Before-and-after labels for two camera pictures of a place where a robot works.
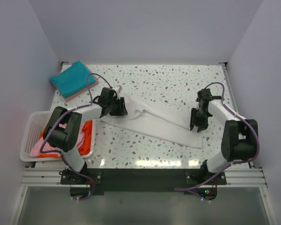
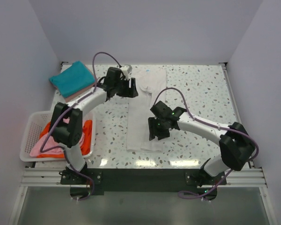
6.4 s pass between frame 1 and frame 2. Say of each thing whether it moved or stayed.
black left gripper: moved
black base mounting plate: stayed
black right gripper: moved
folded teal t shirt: stayed
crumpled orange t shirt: stayed
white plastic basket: stayed
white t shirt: moved
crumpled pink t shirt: stayed
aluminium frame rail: stayed
